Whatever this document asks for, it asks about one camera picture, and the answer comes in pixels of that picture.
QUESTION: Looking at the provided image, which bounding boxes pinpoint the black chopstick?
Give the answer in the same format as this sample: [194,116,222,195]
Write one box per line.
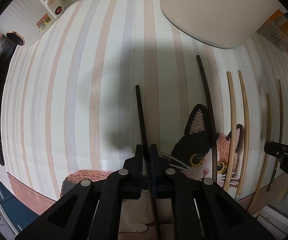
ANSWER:
[135,85,162,239]

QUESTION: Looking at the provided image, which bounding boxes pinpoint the thin dark bamboo chopstick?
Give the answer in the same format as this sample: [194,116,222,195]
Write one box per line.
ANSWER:
[267,79,284,192]

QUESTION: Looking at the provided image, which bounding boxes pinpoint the cat shaped knitted coaster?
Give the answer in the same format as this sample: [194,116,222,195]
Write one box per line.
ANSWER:
[60,104,231,233]

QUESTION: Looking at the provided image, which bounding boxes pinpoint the light wooden chopstick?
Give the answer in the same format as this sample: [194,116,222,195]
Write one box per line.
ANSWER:
[235,70,250,202]
[224,72,237,192]

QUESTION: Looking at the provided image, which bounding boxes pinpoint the dark brown chopstick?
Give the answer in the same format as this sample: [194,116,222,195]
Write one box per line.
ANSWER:
[196,55,218,182]

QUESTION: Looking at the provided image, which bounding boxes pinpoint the striped table mat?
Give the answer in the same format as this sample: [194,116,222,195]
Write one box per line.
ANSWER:
[0,0,288,200]

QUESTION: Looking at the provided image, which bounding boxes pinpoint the blue cabinet front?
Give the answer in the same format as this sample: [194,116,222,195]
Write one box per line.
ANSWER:
[0,181,39,232]

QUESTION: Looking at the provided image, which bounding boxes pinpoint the orange labelled sauce bottle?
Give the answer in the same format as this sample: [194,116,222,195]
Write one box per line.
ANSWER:
[257,10,288,51]

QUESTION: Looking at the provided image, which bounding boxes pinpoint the cream utensil holder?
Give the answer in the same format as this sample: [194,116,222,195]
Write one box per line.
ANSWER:
[160,0,281,49]

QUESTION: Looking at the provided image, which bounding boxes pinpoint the pink white electric kettle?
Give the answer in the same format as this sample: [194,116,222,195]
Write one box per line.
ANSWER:
[0,0,65,46]

